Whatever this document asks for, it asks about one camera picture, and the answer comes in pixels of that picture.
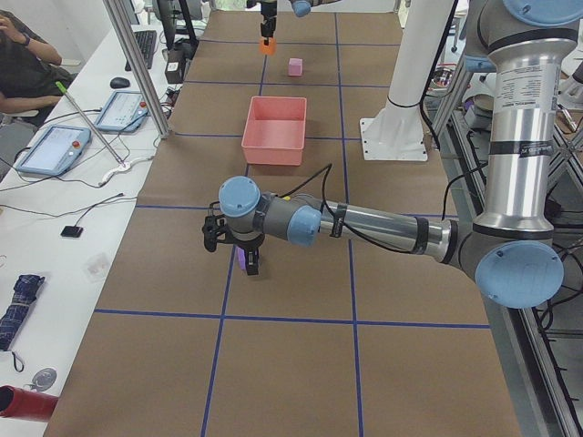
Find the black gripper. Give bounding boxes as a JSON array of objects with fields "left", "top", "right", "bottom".
[
  {"left": 260, "top": 0, "right": 277, "bottom": 46},
  {"left": 229, "top": 231, "right": 265, "bottom": 276}
]

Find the orange foam block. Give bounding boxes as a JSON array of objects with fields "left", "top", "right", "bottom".
[{"left": 259, "top": 37, "right": 277, "bottom": 56}]

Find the pink foam block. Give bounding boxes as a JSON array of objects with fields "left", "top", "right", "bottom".
[{"left": 288, "top": 58, "right": 303, "bottom": 77}]

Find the pink plastic bin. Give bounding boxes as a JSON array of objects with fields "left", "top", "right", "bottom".
[{"left": 241, "top": 96, "right": 307, "bottom": 167}]

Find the purple foam block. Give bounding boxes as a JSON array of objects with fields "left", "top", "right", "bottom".
[{"left": 236, "top": 247, "right": 248, "bottom": 272}]

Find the black box with label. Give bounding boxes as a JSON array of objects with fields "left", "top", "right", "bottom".
[{"left": 165, "top": 49, "right": 186, "bottom": 85}]

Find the black keyboard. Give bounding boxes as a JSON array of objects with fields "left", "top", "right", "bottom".
[{"left": 134, "top": 30, "right": 158, "bottom": 69}]

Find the black computer mouse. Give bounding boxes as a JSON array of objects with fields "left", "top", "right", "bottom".
[{"left": 109, "top": 76, "right": 130, "bottom": 89}]

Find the far teach pendant tablet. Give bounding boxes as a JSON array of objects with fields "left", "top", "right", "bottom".
[{"left": 95, "top": 90, "right": 149, "bottom": 134}]

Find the teach pendant tablet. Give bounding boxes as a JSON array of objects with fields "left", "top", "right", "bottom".
[
  {"left": 95, "top": 90, "right": 149, "bottom": 134},
  {"left": 15, "top": 125, "right": 92, "bottom": 177}
]

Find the small black square device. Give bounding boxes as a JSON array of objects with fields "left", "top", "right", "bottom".
[{"left": 60, "top": 225, "right": 84, "bottom": 239}]

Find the metal rod green tip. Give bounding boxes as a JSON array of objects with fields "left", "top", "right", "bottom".
[{"left": 56, "top": 81, "right": 125, "bottom": 164}]

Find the near teach pendant tablet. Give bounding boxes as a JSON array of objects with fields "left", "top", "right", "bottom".
[{"left": 15, "top": 125, "right": 92, "bottom": 177}]

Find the folded blue umbrella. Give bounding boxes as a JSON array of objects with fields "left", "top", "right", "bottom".
[{"left": 1, "top": 274, "right": 46, "bottom": 351}]

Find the round metal disc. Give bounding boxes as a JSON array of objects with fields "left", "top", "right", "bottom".
[{"left": 30, "top": 368, "right": 57, "bottom": 392}]

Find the seated person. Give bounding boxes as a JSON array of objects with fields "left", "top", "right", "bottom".
[{"left": 1, "top": 10, "right": 75, "bottom": 127}]

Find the red cylinder bottle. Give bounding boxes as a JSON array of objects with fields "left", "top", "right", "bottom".
[{"left": 1, "top": 385, "right": 59, "bottom": 422}]

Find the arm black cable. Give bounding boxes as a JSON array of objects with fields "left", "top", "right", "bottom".
[{"left": 281, "top": 163, "right": 488, "bottom": 254}]

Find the aluminium frame post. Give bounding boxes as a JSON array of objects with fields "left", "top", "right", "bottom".
[{"left": 103, "top": 0, "right": 170, "bottom": 139}]

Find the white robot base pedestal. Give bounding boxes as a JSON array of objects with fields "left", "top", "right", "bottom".
[{"left": 360, "top": 0, "right": 456, "bottom": 162}]

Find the aluminium frame rail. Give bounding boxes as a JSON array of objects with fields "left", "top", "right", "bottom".
[{"left": 440, "top": 109, "right": 582, "bottom": 436}]

